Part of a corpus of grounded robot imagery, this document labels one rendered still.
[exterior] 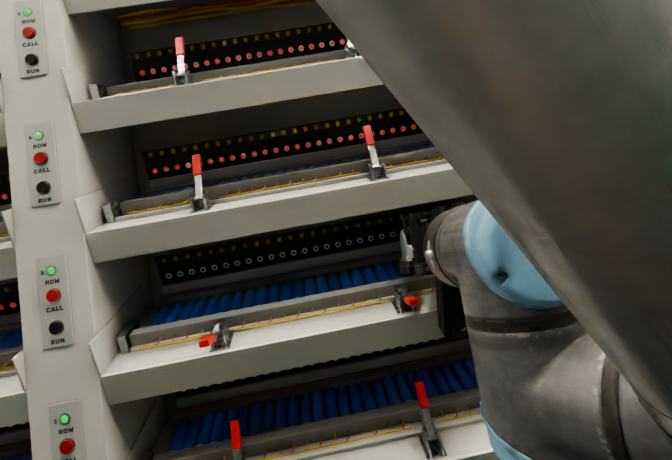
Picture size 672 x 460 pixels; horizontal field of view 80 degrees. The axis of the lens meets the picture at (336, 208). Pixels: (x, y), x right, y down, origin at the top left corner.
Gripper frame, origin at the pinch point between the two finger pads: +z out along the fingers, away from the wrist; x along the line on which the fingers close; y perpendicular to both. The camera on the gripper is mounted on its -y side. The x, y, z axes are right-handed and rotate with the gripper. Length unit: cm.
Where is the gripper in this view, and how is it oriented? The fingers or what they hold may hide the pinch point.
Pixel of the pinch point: (420, 262)
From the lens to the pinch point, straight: 67.4
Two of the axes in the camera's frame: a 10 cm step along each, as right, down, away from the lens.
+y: -1.8, -9.8, 1.1
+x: -9.8, 1.7, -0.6
